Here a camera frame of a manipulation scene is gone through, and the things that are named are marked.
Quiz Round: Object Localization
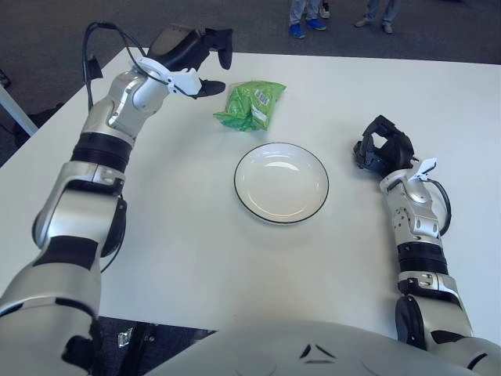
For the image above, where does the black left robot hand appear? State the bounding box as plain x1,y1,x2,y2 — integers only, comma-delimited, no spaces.
148,23,235,99

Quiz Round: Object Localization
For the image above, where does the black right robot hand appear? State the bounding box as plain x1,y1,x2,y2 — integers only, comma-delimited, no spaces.
351,114,416,173

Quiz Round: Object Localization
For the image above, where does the green snack bag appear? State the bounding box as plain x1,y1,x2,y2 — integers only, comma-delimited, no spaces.
213,80,287,134

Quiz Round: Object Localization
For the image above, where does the white plate black rim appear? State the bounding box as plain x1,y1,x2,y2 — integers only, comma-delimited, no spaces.
233,143,330,226

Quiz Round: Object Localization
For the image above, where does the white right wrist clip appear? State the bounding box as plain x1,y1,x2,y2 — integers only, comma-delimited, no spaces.
406,157,438,182

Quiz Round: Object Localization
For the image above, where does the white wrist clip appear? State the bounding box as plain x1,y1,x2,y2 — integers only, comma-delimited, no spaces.
136,57,203,97
406,157,438,182

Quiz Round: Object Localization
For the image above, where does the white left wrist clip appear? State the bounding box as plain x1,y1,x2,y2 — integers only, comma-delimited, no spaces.
136,57,203,97

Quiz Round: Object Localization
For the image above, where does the person with blue shoes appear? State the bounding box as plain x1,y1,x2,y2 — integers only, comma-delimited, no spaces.
288,0,328,39

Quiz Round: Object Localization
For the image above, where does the person with tan shoes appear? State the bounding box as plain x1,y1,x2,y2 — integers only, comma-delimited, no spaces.
354,0,402,34

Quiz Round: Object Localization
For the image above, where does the white side table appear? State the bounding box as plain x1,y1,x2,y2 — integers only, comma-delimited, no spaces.
0,84,39,137

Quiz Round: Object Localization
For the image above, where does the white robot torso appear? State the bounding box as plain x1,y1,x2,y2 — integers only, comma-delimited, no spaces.
144,319,482,376

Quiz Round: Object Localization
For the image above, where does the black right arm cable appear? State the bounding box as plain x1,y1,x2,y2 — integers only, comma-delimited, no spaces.
424,178,452,238

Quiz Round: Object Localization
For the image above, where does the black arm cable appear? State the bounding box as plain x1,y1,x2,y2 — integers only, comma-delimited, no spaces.
424,178,452,238
81,22,173,275

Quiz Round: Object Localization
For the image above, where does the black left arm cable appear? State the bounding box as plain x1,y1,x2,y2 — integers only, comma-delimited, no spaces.
81,22,173,275

